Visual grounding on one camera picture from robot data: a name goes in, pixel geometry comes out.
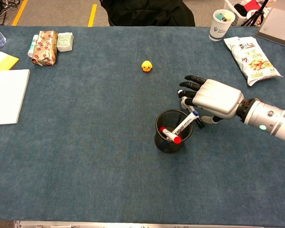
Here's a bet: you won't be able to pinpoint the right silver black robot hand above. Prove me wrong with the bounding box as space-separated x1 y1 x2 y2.
177 75 245 124

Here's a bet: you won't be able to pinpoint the black cap whiteboard marker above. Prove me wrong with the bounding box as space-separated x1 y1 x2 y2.
177 88 205 129

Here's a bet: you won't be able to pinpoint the red cap whiteboard marker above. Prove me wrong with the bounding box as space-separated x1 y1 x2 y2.
159 126 182 144

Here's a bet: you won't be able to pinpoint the blue cap whiteboard marker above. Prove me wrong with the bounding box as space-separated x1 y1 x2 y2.
171 110 200 136

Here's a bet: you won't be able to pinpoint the black mesh pen cup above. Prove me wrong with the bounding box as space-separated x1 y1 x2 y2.
154 109 194 154

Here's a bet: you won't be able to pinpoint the white peanut snack bag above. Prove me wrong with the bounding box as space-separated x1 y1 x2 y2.
223 36 283 87

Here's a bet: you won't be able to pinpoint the white paper cup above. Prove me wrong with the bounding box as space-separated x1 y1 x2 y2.
209 9 236 42

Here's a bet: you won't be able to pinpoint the yellow duck toy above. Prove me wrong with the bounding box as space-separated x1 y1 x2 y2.
141 60 153 73

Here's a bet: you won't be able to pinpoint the white plastic basket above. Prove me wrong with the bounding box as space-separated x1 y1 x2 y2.
223 0 264 27

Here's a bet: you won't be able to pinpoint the black tripod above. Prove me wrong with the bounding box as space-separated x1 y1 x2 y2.
242 0 270 27

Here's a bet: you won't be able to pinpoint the grey flat box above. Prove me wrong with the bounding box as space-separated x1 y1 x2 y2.
255 0 285 50

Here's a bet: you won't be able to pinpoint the red box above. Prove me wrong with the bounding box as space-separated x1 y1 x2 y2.
242 0 262 11

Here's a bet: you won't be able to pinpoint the person in dark clothing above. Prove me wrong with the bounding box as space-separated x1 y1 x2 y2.
99 0 196 27

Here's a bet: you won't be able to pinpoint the blue felt table mat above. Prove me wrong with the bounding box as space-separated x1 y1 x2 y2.
0 25 285 221

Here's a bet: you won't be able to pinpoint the green white tissue pack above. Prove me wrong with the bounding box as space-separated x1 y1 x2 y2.
56 32 75 53

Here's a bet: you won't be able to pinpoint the brown red-print wrapped package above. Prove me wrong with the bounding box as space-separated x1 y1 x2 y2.
31 29 58 66

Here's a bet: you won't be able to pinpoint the white green glue stick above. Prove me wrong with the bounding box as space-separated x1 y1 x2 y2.
27 34 39 58

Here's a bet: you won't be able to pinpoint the white notebook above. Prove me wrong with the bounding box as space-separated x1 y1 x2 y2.
0 69 30 126

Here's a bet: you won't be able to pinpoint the yellow paper sheet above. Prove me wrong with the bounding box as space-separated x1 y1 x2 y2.
0 48 19 100

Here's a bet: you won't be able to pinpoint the silver metal rail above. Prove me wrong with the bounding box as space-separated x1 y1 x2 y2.
14 220 285 228

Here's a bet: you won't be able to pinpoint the black floor cables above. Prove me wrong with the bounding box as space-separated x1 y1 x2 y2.
0 0 21 26

